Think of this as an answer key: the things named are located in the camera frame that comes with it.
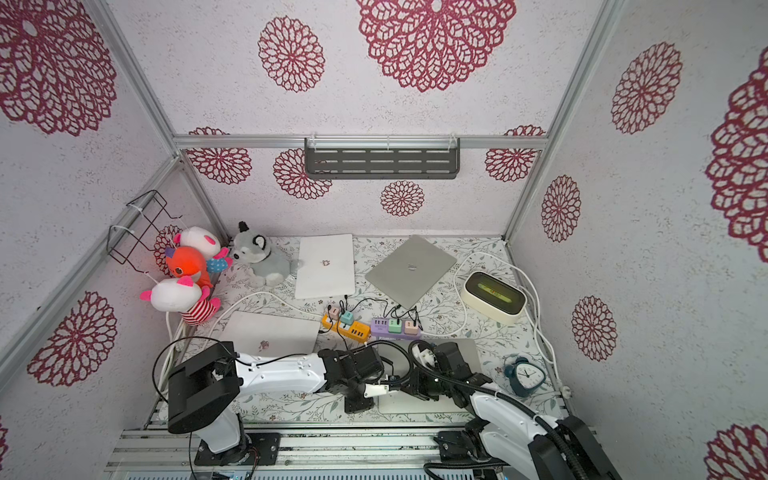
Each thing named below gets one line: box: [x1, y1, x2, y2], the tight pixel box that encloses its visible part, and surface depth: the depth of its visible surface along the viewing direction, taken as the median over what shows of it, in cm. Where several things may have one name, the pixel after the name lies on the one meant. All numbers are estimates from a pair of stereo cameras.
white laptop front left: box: [220, 311, 320, 357], surface depth 97 cm
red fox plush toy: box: [166, 245, 212, 287], surface depth 90 cm
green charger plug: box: [388, 319, 403, 334], surface depth 90 cm
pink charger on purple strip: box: [404, 320, 419, 335], surface depth 91 cm
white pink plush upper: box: [173, 226, 221, 259], surface depth 97 cm
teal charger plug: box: [340, 311, 354, 326], surface depth 92 cm
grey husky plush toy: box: [232, 221, 304, 287], surface depth 98 cm
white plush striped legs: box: [140, 276, 221, 326], surface depth 83 cm
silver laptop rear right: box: [365, 235, 457, 310], surface depth 112 cm
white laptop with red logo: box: [295, 234, 355, 299], surface depth 112 cm
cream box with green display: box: [461, 271, 528, 325], surface depth 99 cm
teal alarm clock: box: [504, 356, 546, 397], surface depth 83 cm
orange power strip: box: [321, 314, 371, 343], surface depth 94 cm
